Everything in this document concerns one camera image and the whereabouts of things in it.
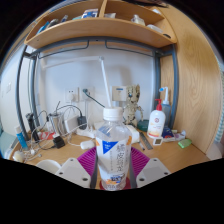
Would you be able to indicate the white rectangular box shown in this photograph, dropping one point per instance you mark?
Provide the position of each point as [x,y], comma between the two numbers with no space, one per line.
[71,124]

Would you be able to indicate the grey metal frame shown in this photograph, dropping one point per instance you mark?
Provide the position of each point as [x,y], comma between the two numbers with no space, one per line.
[157,83]

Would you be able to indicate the black charger block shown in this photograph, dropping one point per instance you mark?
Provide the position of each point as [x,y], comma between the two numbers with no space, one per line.
[59,142]

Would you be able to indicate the metal ruler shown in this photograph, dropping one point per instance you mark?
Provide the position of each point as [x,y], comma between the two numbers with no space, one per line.
[146,140]

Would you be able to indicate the white wall box blue label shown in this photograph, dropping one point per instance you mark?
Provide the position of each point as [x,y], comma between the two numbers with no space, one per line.
[119,93]

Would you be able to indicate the black power adapter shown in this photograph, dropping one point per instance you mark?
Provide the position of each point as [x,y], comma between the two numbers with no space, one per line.
[82,122]

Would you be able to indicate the white flat packet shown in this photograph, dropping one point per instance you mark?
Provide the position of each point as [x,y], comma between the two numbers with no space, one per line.
[178,136]

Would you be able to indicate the small green box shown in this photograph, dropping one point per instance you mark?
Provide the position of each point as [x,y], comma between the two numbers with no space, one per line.
[184,143]

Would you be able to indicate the clear plastic water bottle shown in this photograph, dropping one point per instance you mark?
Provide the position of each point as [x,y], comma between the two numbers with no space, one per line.
[113,150]

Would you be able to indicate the clear spray bottle white nozzle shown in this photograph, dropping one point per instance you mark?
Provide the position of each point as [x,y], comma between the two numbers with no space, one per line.
[166,108]

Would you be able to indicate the white pump bottle red top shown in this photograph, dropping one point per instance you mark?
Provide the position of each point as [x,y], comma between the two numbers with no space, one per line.
[156,123]

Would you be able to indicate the white wall socket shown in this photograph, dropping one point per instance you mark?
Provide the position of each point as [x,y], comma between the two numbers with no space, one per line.
[89,96]
[72,94]

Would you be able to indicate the small blue box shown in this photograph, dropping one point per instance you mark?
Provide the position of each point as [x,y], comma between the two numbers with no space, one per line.
[168,132]

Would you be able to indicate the steel tumbler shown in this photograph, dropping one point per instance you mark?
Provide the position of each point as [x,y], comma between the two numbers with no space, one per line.
[56,123]

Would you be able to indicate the red printed packet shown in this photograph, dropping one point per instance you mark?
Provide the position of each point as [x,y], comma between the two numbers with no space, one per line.
[46,135]

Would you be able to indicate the dark green round jar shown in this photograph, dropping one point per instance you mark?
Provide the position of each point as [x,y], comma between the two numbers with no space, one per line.
[143,125]

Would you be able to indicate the small white oval device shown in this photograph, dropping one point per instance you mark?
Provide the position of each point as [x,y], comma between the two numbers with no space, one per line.
[87,144]

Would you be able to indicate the white desk lamp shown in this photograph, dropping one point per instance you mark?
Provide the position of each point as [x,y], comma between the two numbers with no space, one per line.
[106,86]

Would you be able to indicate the black electric shaver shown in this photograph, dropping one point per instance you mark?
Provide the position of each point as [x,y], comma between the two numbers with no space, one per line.
[32,125]

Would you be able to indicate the wooden shelf unit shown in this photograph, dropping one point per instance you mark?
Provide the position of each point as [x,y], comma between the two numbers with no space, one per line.
[100,31]

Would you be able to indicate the blue tube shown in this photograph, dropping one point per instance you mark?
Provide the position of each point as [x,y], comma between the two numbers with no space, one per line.
[21,137]

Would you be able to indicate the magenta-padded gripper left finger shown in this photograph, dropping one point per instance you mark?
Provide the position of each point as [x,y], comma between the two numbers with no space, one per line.
[87,161]

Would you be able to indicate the brown tree creature figurine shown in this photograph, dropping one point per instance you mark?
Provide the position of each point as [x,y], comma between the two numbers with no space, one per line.
[132,103]

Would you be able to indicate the white tissue pack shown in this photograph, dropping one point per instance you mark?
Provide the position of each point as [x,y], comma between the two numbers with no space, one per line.
[134,133]

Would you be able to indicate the small white cube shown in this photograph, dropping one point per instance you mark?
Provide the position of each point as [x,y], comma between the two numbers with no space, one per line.
[157,141]

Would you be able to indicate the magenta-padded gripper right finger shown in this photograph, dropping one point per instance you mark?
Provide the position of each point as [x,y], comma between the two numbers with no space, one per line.
[140,161]

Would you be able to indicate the small cream pouch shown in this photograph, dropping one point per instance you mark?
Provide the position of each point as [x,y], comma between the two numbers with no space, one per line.
[19,156]

